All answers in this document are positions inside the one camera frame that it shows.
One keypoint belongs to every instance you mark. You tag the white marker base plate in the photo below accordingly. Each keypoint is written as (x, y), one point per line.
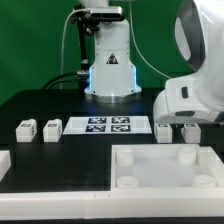
(108, 125)

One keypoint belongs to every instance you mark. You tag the white square tabletop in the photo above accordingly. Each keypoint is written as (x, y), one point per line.
(165, 166)

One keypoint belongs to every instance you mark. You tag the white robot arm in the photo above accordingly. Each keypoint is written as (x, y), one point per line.
(199, 35)

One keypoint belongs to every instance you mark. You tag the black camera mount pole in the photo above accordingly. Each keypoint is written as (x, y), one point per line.
(86, 27)

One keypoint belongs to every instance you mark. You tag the white U-shaped fence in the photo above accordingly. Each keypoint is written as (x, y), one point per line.
(114, 203)

